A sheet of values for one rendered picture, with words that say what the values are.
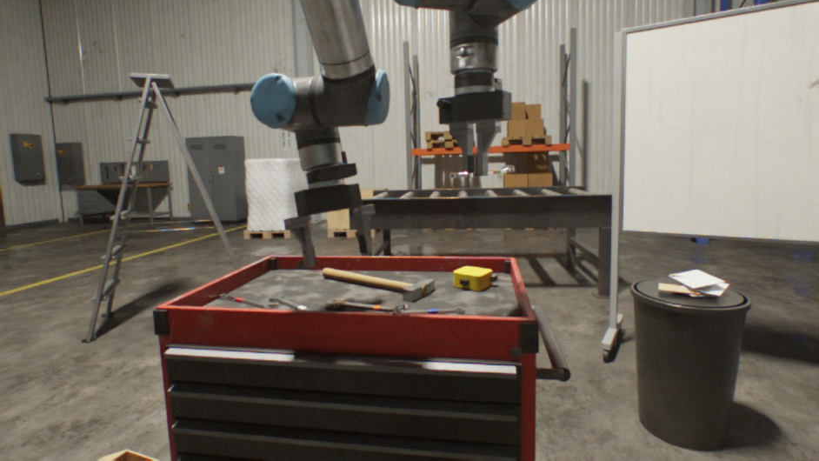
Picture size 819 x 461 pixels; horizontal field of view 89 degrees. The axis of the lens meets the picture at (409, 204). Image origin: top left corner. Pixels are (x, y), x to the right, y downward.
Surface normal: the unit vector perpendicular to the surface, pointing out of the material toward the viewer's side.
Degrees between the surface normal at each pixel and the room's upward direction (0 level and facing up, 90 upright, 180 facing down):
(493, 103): 90
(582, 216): 90
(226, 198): 90
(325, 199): 80
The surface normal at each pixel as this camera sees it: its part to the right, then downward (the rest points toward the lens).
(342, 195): 0.64, -0.11
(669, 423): -0.75, 0.15
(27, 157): 0.99, -0.01
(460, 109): -0.55, 0.11
